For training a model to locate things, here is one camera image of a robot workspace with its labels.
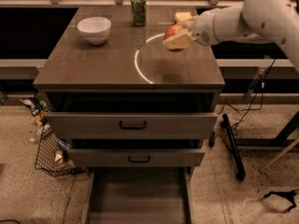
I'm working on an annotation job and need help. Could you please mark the grey drawer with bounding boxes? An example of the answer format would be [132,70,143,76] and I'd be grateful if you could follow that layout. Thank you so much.
[81,167,195,224]
[67,140,204,167]
[46,112,217,140]

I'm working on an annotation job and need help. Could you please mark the top grey drawer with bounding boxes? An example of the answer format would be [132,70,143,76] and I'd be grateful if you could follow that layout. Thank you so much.
[46,112,217,140]

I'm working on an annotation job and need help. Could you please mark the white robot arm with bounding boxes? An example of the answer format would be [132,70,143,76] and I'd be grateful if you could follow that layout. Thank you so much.
[164,0,299,72]

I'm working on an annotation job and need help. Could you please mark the black wire basket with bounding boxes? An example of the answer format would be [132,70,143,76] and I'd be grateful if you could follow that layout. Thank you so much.
[35,133,85,177]

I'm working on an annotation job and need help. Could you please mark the bottom grey drawer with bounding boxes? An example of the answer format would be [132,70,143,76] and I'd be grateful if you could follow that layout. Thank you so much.
[81,167,195,224]

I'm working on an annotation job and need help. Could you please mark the white bowl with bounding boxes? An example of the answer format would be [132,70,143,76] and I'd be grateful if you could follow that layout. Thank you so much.
[77,17,111,45]

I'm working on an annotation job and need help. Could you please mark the black table leg bar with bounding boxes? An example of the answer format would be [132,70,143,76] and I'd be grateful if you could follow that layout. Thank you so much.
[222,114,246,181]

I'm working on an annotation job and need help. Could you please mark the green soda can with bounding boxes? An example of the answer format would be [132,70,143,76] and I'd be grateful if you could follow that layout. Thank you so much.
[131,0,146,27]

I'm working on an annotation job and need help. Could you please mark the snack bags pile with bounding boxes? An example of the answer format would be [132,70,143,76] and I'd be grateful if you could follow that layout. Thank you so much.
[21,93,52,142]

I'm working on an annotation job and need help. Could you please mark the yellow sponge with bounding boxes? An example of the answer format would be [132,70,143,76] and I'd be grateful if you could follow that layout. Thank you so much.
[175,12,192,22]

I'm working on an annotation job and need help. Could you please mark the grey drawer cabinet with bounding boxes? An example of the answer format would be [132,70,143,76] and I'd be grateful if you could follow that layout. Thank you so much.
[33,5,226,175]

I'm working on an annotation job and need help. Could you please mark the red apple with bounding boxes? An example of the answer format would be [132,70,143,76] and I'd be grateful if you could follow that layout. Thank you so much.
[163,24,183,52]

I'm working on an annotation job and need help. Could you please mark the black cable on floor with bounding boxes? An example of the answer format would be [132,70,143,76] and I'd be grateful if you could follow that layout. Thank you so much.
[214,59,278,142]

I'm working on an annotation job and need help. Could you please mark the middle grey drawer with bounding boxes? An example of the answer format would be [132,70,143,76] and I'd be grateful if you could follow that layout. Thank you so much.
[67,140,204,167]

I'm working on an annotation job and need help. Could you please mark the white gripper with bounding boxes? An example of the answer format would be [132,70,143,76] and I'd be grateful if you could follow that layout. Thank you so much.
[163,8,220,50]

